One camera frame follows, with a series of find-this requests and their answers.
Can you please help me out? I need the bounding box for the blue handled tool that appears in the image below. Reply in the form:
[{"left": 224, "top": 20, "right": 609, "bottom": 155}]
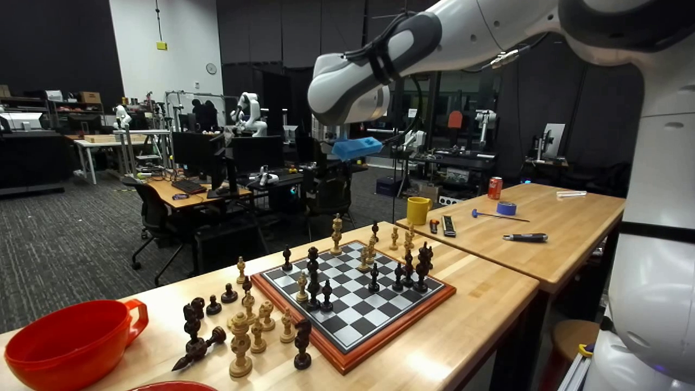
[{"left": 472, "top": 203, "right": 527, "bottom": 222}]

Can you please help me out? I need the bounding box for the wooden stool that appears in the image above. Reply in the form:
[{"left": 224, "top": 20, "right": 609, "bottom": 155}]
[{"left": 538, "top": 319, "right": 599, "bottom": 391}]

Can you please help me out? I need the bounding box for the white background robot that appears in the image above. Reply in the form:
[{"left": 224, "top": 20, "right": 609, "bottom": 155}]
[{"left": 231, "top": 91, "right": 267, "bottom": 138}]

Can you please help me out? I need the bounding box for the tall black chess piece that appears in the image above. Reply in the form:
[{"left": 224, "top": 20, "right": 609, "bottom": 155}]
[{"left": 306, "top": 247, "right": 320, "bottom": 311}]

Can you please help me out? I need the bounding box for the black remote on table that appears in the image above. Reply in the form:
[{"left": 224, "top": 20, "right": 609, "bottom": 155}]
[{"left": 443, "top": 215, "right": 456, "bottom": 236}]

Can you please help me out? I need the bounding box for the large red cup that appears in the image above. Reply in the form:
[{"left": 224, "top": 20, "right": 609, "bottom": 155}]
[{"left": 4, "top": 299, "right": 147, "bottom": 391}]

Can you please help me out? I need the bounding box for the chessboard with red-brown frame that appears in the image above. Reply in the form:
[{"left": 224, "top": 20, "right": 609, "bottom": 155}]
[{"left": 253, "top": 241, "right": 456, "bottom": 374}]

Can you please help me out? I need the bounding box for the light wooden king off board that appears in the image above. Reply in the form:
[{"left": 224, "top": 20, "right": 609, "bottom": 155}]
[{"left": 228, "top": 314, "right": 253, "bottom": 379}]

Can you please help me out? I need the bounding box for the light pawn on board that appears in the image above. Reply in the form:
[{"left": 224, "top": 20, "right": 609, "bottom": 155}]
[{"left": 295, "top": 272, "right": 308, "bottom": 307}]

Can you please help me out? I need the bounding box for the light chess piece far corner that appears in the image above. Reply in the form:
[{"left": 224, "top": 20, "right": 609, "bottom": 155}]
[{"left": 333, "top": 213, "right": 343, "bottom": 255}]

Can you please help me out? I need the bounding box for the black marker pen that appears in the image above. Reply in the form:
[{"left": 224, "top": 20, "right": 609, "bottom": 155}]
[{"left": 504, "top": 232, "right": 548, "bottom": 243}]

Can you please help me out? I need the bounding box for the yellow cup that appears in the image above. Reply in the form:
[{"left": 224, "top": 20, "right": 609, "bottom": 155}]
[{"left": 406, "top": 195, "right": 430, "bottom": 226}]

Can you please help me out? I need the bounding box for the black piece right cluster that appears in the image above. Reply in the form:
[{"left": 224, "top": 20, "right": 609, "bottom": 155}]
[{"left": 415, "top": 243, "right": 433, "bottom": 294}]

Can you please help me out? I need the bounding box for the black chess piece board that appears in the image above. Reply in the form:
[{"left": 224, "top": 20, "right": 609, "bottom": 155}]
[{"left": 370, "top": 263, "right": 380, "bottom": 294}]

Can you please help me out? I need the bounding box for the black office chair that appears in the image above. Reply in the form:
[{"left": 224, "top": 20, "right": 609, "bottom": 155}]
[{"left": 122, "top": 177, "right": 191, "bottom": 285}]

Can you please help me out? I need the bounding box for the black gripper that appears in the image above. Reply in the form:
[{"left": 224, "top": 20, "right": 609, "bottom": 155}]
[{"left": 300, "top": 119, "right": 347, "bottom": 195}]

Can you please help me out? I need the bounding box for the blue wrist camera box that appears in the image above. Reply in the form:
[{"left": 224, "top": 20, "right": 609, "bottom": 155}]
[{"left": 333, "top": 138, "right": 383, "bottom": 160}]

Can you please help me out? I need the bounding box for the dark knight off board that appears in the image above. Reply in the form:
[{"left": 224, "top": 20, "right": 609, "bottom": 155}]
[{"left": 174, "top": 297, "right": 226, "bottom": 371}]

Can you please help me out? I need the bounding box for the dark chess piece front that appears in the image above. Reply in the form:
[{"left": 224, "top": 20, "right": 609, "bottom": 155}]
[{"left": 293, "top": 319, "right": 310, "bottom": 369}]

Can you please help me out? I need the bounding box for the red can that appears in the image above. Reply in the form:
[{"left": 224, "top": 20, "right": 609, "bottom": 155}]
[{"left": 486, "top": 177, "right": 504, "bottom": 200}]

